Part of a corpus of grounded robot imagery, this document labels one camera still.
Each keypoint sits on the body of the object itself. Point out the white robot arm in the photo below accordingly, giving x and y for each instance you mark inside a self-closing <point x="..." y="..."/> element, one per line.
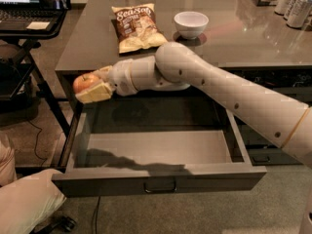
<point x="284" y="121"/>

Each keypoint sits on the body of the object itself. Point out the sea salt chips bag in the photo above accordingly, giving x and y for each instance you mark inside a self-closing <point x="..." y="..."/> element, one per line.
<point x="136" y="28"/>

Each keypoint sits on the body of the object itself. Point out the open grey top drawer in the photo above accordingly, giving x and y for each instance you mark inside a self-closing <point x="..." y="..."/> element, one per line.
<point x="185" y="136"/>

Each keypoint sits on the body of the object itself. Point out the black smartphone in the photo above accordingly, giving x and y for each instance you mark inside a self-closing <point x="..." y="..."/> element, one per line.
<point x="56" y="4"/>

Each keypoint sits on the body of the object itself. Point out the yellow sticky note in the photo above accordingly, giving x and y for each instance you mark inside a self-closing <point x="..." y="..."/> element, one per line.
<point x="38" y="25"/>

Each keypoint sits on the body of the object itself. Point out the white ceramic bowl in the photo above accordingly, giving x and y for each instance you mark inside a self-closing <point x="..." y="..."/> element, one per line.
<point x="190" y="24"/>

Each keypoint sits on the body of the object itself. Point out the grey lower side drawer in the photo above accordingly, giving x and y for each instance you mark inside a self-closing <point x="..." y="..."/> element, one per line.
<point x="269" y="155"/>

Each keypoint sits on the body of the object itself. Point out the grey cabinet counter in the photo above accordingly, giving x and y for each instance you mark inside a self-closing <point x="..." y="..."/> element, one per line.
<point x="239" y="37"/>

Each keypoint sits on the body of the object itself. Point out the black laptop stand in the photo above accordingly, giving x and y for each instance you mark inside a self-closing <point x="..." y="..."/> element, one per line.
<point x="17" y="60"/>

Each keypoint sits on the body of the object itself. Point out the red apple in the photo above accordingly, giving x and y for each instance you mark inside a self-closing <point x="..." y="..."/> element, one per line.
<point x="83" y="82"/>

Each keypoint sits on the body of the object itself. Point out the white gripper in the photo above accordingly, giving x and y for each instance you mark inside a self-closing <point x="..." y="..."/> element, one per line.
<point x="121" y="78"/>

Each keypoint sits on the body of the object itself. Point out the black laptop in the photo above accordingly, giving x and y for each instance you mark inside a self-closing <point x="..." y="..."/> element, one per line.
<point x="16" y="15"/>

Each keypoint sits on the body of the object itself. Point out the metal drawer handle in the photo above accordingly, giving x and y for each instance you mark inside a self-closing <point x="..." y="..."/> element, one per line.
<point x="158" y="186"/>

